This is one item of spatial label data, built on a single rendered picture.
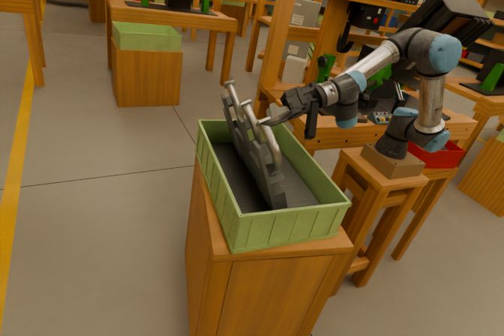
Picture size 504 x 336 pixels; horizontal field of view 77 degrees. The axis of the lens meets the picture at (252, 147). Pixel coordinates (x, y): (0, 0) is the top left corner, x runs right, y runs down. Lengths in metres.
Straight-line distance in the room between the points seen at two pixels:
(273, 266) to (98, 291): 1.08
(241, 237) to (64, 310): 1.15
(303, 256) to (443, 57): 0.83
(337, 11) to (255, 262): 1.71
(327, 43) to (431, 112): 1.09
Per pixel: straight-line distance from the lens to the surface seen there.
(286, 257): 1.18
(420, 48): 1.30
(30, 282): 2.10
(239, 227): 1.00
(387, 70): 2.26
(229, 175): 1.30
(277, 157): 0.97
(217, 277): 1.16
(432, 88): 1.38
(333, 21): 2.32
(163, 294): 1.93
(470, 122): 2.79
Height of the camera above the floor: 1.61
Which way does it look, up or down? 30 degrees down
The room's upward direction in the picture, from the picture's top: 12 degrees clockwise
